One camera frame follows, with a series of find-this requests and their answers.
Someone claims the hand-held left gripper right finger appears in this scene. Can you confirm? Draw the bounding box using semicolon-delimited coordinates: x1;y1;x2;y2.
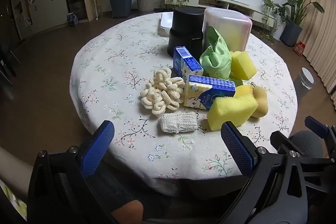
220;121;309;224

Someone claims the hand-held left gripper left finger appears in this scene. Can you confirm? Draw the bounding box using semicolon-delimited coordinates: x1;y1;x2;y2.
28;120;116;224

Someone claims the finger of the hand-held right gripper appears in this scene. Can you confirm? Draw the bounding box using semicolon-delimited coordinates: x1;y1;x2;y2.
270;130;300;159
305;116;336;144

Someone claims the blue tissue pack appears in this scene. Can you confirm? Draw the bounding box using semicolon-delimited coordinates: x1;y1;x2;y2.
173;46;204;77
183;75;236;110

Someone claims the small yellow sponge block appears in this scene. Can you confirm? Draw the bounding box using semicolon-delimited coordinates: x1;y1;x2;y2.
230;50;257;80

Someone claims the translucent plastic container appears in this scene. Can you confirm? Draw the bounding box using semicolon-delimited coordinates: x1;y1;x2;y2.
202;7;253;52

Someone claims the large yellow sponge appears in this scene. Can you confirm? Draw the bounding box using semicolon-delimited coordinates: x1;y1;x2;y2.
207;95;258;131

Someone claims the tan gourd-shaped sponge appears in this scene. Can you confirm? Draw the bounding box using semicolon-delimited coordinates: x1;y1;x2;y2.
251;86;269;118

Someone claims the grey trash can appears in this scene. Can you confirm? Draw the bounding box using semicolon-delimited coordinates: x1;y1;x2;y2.
295;67;315;98

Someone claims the cream knitted cloth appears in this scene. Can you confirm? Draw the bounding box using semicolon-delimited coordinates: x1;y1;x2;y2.
158;112;198;134

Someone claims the round table with floral cloth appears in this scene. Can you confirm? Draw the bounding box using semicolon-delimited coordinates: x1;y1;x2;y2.
70;12;298;197

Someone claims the red cardboard box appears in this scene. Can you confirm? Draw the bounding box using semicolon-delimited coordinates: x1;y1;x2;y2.
293;40;305;57

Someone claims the cream looped chenille scrubber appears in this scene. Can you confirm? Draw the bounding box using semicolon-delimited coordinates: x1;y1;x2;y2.
140;68;185;116

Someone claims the beige curtain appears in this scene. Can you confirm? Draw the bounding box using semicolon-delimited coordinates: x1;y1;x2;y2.
299;0;336;94

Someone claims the large-leaf plant in dark pot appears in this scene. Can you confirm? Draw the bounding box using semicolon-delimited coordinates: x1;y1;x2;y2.
273;0;325;47

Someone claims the yellow sponge inside container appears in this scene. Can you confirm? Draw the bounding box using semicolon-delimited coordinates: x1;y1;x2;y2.
222;22;248;50

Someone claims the small leafy floor plant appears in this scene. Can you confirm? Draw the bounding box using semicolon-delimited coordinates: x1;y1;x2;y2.
261;0;285;42

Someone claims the black cylinder container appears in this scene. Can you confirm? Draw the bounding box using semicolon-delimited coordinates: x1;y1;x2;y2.
168;6;205;58

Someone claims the white television cabinet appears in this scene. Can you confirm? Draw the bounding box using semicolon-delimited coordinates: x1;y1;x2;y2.
164;0;279;28

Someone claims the white plastic tray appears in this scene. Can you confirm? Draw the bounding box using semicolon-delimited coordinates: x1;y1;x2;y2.
159;13;174;36

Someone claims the green drawstring cloth bag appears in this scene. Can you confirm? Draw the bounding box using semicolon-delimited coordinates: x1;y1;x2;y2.
199;26;233;81

